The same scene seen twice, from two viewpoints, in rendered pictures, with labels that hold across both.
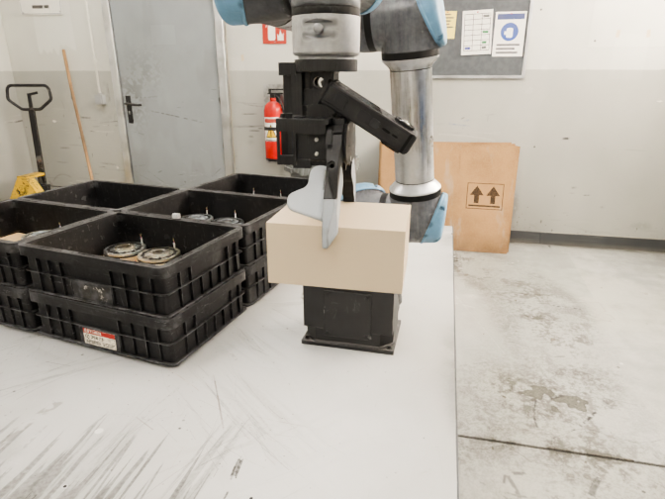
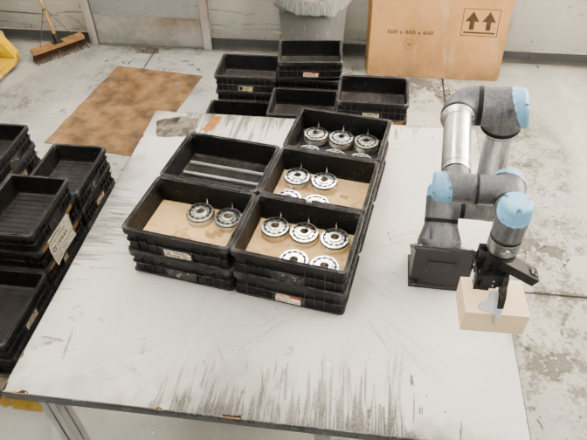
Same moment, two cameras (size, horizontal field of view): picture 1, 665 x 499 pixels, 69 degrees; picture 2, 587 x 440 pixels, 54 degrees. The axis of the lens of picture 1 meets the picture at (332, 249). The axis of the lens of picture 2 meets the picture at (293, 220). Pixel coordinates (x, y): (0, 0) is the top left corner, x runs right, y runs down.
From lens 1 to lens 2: 1.22 m
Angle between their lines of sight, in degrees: 24
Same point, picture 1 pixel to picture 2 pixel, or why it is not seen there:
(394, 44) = (494, 130)
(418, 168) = not seen: hidden behind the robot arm
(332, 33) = (513, 252)
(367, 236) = (512, 317)
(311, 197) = (489, 305)
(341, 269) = (496, 326)
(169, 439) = (368, 366)
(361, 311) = (451, 271)
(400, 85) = (493, 147)
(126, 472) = (358, 388)
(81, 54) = not seen: outside the picture
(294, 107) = (484, 267)
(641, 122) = not seen: outside the picture
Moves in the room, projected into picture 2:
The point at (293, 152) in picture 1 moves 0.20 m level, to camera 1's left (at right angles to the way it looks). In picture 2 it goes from (481, 285) to (403, 292)
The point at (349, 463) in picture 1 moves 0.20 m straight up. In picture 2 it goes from (466, 373) to (479, 335)
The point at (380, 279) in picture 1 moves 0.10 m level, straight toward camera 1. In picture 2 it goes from (514, 330) to (524, 363)
